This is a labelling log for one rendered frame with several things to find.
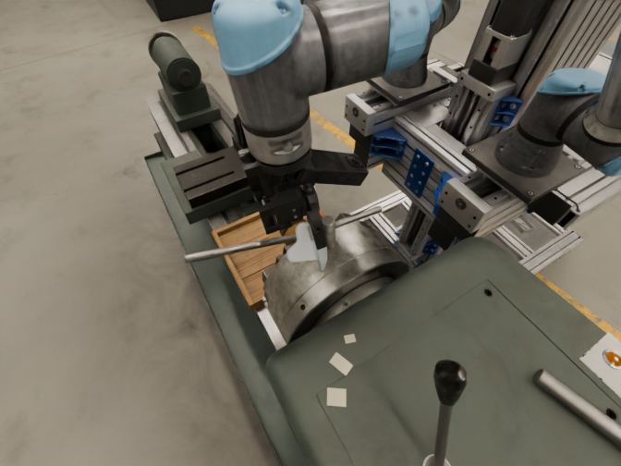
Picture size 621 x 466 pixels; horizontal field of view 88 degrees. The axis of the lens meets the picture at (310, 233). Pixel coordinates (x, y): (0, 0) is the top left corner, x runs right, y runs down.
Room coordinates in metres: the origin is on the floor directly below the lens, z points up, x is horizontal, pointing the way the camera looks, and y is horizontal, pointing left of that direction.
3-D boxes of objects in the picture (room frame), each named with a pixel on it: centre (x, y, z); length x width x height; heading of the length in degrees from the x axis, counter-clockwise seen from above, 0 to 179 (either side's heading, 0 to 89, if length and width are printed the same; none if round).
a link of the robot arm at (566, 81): (0.67, -0.58, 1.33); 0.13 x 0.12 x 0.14; 20
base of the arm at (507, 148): (0.68, -0.58, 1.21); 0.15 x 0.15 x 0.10
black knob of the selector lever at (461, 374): (0.07, -0.15, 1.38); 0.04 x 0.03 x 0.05; 31
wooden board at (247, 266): (0.58, 0.09, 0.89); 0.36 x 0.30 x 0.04; 121
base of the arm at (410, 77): (1.10, -0.33, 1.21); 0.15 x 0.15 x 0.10
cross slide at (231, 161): (0.89, 0.26, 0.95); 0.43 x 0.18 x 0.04; 121
